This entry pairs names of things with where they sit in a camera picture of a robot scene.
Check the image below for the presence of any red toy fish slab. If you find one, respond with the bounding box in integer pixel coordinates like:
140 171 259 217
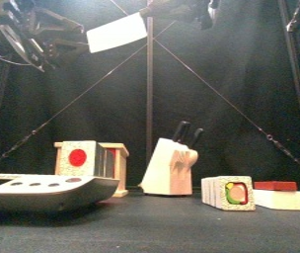
252 180 299 192

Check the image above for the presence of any wooden box with red dot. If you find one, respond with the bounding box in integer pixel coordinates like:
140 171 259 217
52 141 131 199

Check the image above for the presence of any thin vertical metal pole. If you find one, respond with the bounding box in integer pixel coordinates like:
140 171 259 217
146 16 155 166

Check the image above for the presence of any toy maki roll green filling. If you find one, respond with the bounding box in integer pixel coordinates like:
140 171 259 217
200 175 258 211

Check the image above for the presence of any toy sushi roll red centre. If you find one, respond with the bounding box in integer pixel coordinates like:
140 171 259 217
59 139 118 179

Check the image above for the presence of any pale wooden knife block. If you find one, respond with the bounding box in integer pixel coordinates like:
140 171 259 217
140 136 200 197

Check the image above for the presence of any white toy rice block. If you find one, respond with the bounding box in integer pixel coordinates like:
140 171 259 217
251 189 300 211

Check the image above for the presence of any toy cleaver white blade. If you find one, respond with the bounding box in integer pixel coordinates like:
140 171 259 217
85 11 151 54

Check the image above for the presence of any dark slanted frame post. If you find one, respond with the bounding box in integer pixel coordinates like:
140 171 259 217
278 0 300 186

